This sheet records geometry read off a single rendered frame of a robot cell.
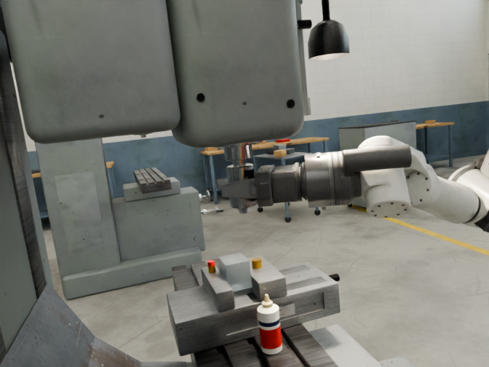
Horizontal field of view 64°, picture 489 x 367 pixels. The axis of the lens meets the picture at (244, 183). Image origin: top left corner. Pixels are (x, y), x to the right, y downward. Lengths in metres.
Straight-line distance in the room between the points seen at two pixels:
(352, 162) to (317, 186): 0.06
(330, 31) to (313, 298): 0.52
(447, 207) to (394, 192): 0.15
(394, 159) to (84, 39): 0.44
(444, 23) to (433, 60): 0.79
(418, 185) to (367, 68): 7.89
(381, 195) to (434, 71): 8.96
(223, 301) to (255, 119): 0.38
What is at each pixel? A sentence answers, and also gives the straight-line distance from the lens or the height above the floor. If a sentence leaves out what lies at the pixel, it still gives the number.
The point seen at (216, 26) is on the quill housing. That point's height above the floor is 1.47.
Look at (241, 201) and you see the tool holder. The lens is 0.65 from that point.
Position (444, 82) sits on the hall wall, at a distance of 9.68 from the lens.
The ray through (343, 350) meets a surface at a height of 0.83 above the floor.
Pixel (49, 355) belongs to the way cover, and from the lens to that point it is 0.72.
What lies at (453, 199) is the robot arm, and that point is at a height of 1.18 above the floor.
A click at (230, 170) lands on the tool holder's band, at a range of 0.64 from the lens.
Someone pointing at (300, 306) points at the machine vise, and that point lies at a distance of 0.85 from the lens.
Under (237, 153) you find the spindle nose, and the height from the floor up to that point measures 1.29.
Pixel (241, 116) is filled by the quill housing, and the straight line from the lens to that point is 0.55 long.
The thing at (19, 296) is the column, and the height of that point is 1.11.
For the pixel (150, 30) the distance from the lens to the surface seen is 0.53.
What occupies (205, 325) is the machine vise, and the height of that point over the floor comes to 0.97.
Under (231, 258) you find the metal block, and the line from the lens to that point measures 0.84.
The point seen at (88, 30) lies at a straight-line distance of 0.53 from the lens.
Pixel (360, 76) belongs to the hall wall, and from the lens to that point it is 8.46.
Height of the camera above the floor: 1.34
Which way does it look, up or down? 9 degrees down
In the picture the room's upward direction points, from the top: 6 degrees counter-clockwise
